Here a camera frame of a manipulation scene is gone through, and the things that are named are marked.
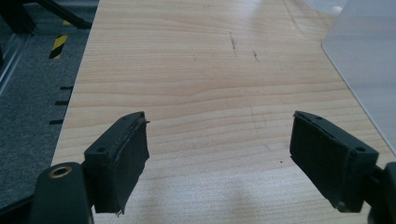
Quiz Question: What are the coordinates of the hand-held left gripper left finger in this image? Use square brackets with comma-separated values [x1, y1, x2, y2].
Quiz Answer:
[83, 111, 151, 217]

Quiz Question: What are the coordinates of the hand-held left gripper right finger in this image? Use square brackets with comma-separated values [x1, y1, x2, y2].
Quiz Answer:
[289, 110, 380, 214]

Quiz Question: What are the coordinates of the translucent white plastic mat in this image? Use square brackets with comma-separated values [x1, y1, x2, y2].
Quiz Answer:
[303, 0, 396, 153]

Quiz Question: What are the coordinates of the yellow black hazard tape strip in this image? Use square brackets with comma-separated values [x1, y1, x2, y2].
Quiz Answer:
[48, 34, 69, 60]

